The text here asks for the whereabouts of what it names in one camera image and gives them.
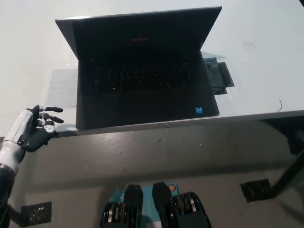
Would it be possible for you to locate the black floor tape patch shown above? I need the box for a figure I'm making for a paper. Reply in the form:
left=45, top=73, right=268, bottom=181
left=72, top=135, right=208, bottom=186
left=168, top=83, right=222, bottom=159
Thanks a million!
left=20, top=201, right=53, bottom=227
left=239, top=179, right=273, bottom=203

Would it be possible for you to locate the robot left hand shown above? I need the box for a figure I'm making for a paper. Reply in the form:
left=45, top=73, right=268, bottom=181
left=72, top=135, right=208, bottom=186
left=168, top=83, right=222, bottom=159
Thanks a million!
left=3, top=104, right=64, bottom=153

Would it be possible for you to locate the grey Dell laptop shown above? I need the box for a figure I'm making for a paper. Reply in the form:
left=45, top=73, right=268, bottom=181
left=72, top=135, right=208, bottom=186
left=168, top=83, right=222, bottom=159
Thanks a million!
left=55, top=6, right=223, bottom=131

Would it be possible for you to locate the black table leg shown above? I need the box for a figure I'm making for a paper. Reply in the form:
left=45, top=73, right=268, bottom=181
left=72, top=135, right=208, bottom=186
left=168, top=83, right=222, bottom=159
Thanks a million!
left=270, top=149, right=304, bottom=199

